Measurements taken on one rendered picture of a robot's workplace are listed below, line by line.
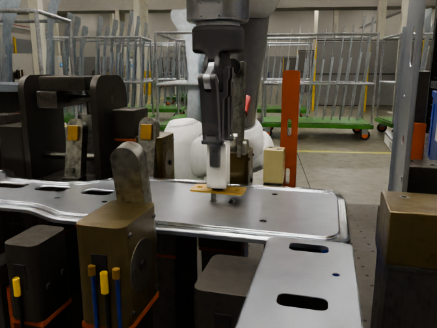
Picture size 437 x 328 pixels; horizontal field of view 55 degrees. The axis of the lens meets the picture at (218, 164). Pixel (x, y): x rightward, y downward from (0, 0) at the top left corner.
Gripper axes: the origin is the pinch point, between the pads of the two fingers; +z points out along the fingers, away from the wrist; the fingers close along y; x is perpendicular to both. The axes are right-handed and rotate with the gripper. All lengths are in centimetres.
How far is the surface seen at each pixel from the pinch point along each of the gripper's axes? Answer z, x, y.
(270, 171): 3.3, 6.6, -10.8
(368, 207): 36, 32, -98
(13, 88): -10, -58, -27
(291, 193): 6.0, 10.7, -7.1
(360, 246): 36, 27, -59
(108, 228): 1.5, -5.2, 25.0
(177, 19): -93, -230, -624
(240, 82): -11.9, 0.4, -14.7
